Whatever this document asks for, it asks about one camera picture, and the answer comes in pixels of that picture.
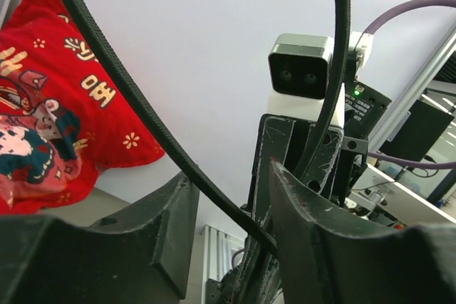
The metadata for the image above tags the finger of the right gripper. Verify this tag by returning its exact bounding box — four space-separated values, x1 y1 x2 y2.
230 114 294 303

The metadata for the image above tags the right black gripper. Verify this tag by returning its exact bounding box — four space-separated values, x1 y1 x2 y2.
291 81 391 204

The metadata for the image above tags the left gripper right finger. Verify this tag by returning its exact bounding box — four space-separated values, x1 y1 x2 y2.
271 162 406 303

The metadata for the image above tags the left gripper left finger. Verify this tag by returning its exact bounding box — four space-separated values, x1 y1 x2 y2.
91 173 200 300

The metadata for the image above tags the black cable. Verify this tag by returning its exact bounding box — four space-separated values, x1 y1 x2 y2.
41 0 352 258

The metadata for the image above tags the red patterned pillow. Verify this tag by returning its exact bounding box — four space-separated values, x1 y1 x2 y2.
1 0 165 214

